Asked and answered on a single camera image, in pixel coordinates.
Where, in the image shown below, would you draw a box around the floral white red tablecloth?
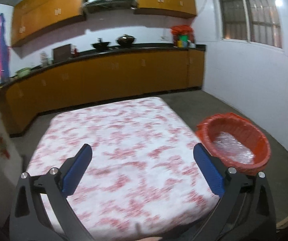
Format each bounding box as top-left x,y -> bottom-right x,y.
28,97 -> 219,240

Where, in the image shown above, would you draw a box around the barred window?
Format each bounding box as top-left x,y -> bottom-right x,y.
219,0 -> 282,48

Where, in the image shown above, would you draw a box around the black wok with ladle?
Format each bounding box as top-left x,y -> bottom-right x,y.
92,38 -> 110,52

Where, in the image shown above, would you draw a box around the clear glass jar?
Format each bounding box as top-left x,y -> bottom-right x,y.
40,51 -> 50,67

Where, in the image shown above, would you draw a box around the red plastic laundry basket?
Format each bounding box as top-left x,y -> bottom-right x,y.
195,112 -> 272,176

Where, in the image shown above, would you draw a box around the yellow cup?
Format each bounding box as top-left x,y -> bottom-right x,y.
177,40 -> 183,48

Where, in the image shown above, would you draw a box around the wooden lower kitchen cabinets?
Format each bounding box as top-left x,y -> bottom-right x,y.
0,48 -> 205,135

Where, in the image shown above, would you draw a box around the wooden kitchen cabinets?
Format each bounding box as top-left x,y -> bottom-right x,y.
0,48 -> 205,135
11,0 -> 198,47

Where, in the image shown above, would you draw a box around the black wok with lid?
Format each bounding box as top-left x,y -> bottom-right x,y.
116,34 -> 136,48

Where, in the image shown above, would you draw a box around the large clear bubble wrap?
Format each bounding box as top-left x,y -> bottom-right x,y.
213,132 -> 255,164

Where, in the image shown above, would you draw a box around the green bowl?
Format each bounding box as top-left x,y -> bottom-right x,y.
16,67 -> 31,78

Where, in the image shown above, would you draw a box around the black countertop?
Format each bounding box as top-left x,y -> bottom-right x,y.
0,43 -> 206,89

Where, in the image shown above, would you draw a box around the red bag on counter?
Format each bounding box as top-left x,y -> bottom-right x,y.
171,25 -> 193,35

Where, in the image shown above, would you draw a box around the wooden upper kitchen cabinets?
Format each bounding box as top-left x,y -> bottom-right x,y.
11,0 -> 198,47

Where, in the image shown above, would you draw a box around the person right hand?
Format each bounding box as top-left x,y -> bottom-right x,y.
136,237 -> 162,241

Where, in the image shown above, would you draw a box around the green container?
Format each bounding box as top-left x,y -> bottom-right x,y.
178,35 -> 188,42

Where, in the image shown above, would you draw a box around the red bottle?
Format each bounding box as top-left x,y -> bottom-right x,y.
72,45 -> 79,57

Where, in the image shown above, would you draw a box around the dark wooden cutting board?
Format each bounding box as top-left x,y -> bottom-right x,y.
53,44 -> 72,63

